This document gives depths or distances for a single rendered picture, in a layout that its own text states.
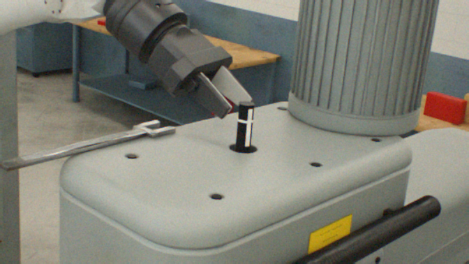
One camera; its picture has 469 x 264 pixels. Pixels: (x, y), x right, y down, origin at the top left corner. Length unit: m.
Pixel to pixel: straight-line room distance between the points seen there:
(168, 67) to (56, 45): 7.50
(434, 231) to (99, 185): 0.64
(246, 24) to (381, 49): 5.59
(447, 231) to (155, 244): 0.67
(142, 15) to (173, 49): 0.06
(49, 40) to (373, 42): 7.46
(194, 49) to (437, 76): 4.64
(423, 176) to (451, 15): 4.17
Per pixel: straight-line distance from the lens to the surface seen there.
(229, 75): 0.91
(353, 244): 0.87
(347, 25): 0.96
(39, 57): 8.28
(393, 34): 0.97
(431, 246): 1.23
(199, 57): 0.87
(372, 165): 0.92
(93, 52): 8.43
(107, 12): 0.92
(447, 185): 1.26
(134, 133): 0.90
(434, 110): 4.87
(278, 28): 6.28
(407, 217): 0.98
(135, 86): 7.23
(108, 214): 0.76
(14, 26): 1.03
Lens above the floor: 2.20
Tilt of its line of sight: 19 degrees down
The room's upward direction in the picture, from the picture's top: 5 degrees clockwise
